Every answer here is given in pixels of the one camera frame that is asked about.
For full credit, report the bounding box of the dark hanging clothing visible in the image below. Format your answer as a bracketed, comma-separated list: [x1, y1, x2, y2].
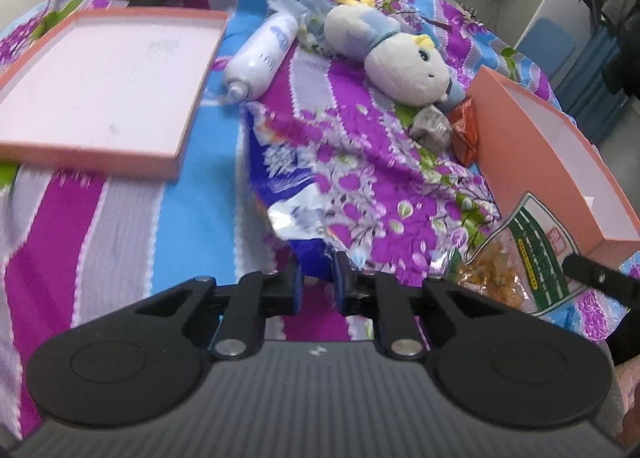
[592, 0, 640, 99]

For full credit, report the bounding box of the red brown snack packet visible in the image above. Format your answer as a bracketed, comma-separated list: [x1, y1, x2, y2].
[447, 98, 481, 167]

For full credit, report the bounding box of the white spray bottle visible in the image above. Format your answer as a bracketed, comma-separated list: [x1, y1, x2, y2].
[222, 14, 300, 101]

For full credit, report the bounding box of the blue grey plush toy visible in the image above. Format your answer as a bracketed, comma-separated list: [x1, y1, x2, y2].
[323, 0, 469, 105]

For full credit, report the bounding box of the blue silver snack packet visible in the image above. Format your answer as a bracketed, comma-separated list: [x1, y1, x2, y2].
[245, 102, 373, 321]

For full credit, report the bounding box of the grey snack packet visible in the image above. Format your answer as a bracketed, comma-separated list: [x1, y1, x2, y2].
[410, 105, 454, 149]

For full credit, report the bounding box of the pink box lid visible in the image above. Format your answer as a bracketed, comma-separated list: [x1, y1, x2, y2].
[0, 6, 230, 181]

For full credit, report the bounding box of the pink cardboard box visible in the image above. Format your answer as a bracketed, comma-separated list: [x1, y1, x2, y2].
[467, 65, 640, 267]

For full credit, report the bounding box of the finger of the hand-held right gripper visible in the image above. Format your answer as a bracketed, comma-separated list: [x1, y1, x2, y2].
[562, 254, 640, 311]

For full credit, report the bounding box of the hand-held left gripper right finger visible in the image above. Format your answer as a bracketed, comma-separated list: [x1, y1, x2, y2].
[334, 252, 507, 360]

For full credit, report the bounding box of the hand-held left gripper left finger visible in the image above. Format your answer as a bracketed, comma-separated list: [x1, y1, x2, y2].
[135, 256, 304, 360]

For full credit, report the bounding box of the floral purple bedsheet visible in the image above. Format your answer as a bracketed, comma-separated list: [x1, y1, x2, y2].
[0, 0, 640, 439]

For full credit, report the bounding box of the green label clear snack packet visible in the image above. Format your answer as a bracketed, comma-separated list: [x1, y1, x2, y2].
[452, 192, 589, 317]

